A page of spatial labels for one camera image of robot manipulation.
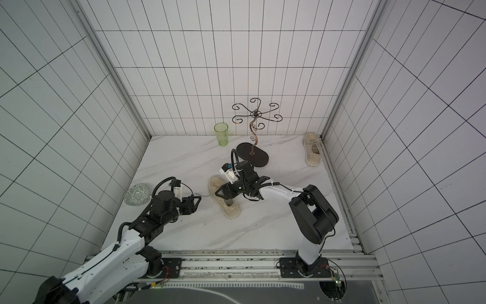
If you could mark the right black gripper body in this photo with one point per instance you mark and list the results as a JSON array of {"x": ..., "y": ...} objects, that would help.
[{"x": 233, "y": 188}]

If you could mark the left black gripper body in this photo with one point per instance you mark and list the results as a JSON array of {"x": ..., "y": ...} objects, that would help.
[{"x": 186, "y": 208}]

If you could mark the beige lace-up shoe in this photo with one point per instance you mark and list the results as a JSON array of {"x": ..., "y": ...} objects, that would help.
[{"x": 227, "y": 205}]

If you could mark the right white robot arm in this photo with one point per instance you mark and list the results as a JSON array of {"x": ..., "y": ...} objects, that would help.
[{"x": 314, "y": 215}]

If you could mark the metal jewelry stand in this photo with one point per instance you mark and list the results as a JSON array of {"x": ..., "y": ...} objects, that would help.
[{"x": 249, "y": 151}]

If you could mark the patterned ceramic bowl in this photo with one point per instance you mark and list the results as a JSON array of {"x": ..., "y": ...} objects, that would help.
[{"x": 137, "y": 195}]

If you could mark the green plastic cup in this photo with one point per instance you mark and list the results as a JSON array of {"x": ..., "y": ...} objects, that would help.
[{"x": 222, "y": 133}]

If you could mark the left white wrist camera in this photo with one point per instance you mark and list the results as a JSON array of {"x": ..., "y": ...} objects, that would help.
[{"x": 176, "y": 187}]

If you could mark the aluminium mounting rail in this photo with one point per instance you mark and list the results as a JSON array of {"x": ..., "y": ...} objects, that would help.
[{"x": 268, "y": 265}]

